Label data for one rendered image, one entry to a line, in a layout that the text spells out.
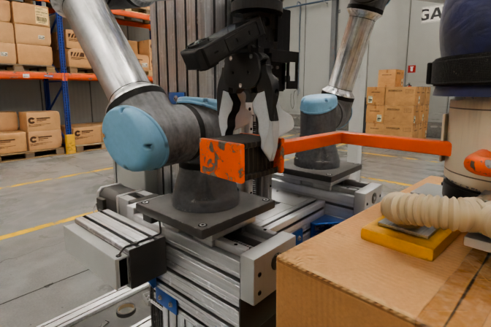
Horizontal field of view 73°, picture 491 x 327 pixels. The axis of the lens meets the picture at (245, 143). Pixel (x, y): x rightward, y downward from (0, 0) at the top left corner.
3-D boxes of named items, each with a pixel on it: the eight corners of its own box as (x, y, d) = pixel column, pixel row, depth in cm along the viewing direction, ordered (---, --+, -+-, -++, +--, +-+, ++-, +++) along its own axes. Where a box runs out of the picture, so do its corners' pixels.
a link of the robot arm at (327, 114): (293, 136, 109) (294, 93, 106) (309, 131, 120) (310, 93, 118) (329, 139, 102) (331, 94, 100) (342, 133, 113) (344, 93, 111)
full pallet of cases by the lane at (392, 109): (410, 151, 700) (418, 66, 672) (363, 146, 766) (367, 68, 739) (426, 144, 790) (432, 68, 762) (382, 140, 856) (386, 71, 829)
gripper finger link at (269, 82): (287, 117, 42) (271, 52, 43) (279, 117, 41) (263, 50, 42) (261, 127, 46) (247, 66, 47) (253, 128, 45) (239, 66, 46)
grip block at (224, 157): (240, 184, 41) (240, 144, 41) (199, 172, 48) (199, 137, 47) (284, 172, 47) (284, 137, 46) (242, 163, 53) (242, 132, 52)
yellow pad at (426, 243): (432, 264, 42) (435, 227, 42) (359, 239, 50) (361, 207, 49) (492, 201, 66) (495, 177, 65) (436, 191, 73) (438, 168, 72)
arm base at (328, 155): (285, 165, 111) (285, 135, 110) (308, 158, 122) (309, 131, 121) (326, 172, 101) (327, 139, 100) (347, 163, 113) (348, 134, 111)
